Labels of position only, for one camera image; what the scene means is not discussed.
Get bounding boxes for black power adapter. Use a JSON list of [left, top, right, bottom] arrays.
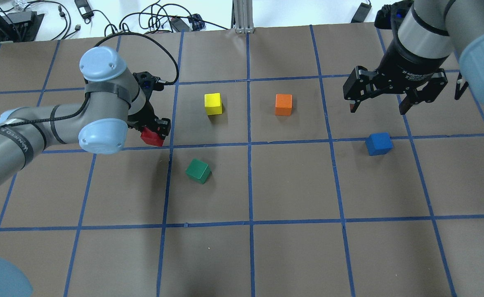
[[351, 2, 372, 23]]

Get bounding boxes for brown paper table mat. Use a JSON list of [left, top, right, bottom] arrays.
[[0, 23, 484, 297]]

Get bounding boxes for yellow wooden block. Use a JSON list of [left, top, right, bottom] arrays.
[[204, 93, 223, 116]]

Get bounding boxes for green wooden block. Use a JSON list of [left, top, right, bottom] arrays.
[[185, 158, 212, 184]]

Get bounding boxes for aluminium frame post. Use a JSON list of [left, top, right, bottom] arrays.
[[231, 0, 255, 34]]

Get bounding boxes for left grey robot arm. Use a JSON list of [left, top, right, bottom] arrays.
[[0, 46, 171, 186]]

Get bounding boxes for red wooden block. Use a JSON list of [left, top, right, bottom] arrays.
[[140, 127, 165, 147]]

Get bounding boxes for orange wooden block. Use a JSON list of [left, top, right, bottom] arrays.
[[274, 94, 293, 116]]

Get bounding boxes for black tangled cables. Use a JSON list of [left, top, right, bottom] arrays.
[[44, 0, 230, 38]]

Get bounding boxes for black monitor stand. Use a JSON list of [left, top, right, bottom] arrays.
[[0, 11, 45, 43]]

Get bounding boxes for blue wooden block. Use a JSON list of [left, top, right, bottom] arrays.
[[366, 133, 394, 156]]

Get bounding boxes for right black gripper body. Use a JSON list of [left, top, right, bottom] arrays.
[[366, 36, 448, 99]]

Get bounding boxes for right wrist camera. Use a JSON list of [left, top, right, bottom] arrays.
[[374, 0, 415, 30]]

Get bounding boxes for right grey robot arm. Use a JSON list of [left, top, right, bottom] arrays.
[[342, 0, 484, 115]]

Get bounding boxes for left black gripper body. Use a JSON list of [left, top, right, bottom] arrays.
[[127, 97, 158, 132]]

